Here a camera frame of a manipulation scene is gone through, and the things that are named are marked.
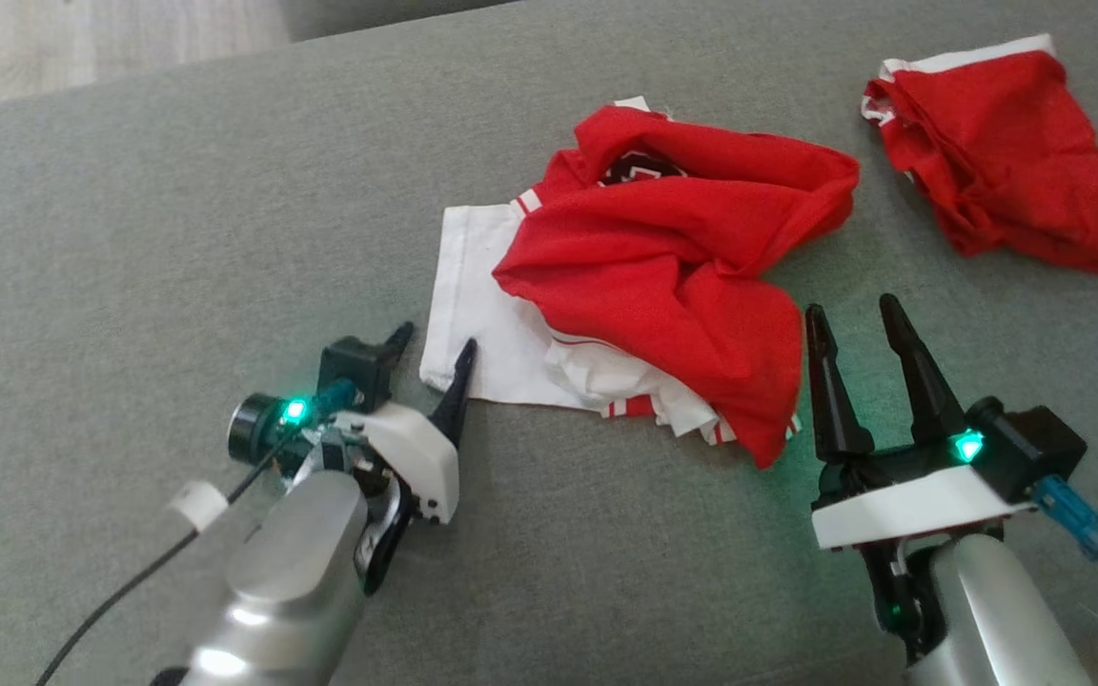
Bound red Bulls 23 jersey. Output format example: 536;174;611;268
418;95;863;470

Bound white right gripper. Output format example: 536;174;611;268
803;293;1038;554

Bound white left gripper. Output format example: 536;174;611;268
230;321;479;526

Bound red shorts with white trim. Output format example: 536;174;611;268
861;34;1098;275

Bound white tape tag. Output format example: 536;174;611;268
168;481;229;533

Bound large grey sofa ottoman cushion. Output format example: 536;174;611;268
0;0;1098;686

